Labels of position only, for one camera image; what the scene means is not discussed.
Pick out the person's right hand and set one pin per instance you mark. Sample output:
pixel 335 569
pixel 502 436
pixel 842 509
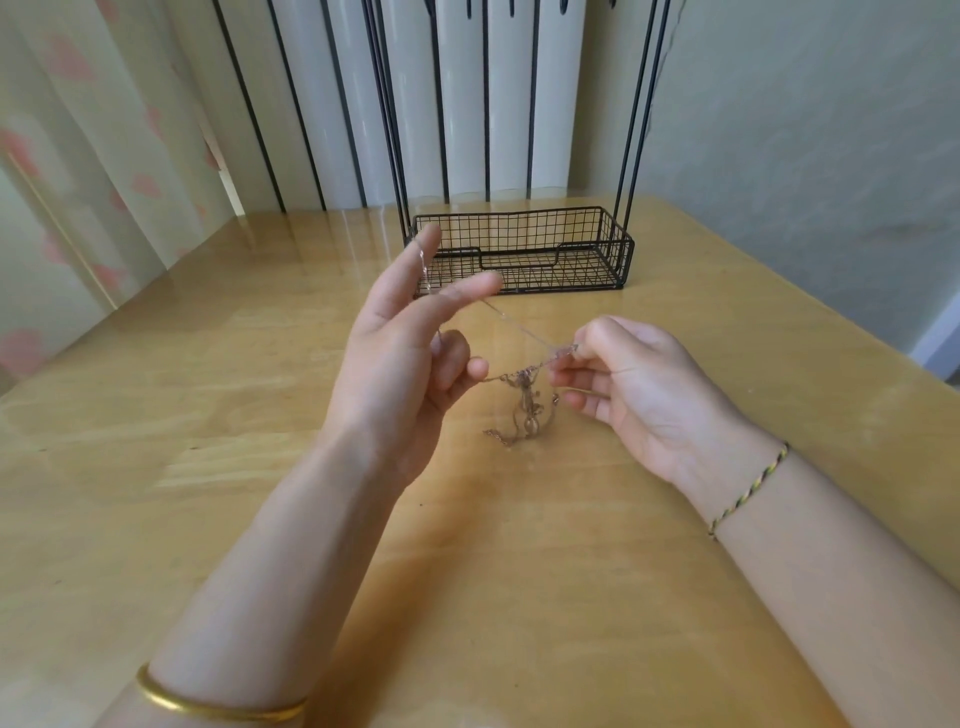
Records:
pixel 653 398

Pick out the pink floral curtain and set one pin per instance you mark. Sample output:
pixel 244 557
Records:
pixel 83 173

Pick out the person's right forearm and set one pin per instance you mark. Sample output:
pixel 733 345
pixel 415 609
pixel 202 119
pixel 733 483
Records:
pixel 848 600

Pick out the person's left hand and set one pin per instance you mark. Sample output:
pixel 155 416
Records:
pixel 390 375

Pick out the person's left forearm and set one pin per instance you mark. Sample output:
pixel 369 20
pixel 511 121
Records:
pixel 255 600

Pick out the white black-striped curtain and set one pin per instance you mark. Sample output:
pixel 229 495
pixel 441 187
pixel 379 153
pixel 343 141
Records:
pixel 345 105

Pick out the white door frame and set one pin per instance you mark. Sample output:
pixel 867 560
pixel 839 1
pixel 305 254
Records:
pixel 941 338

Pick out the gold bangle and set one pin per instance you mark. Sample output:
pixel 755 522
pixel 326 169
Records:
pixel 218 702

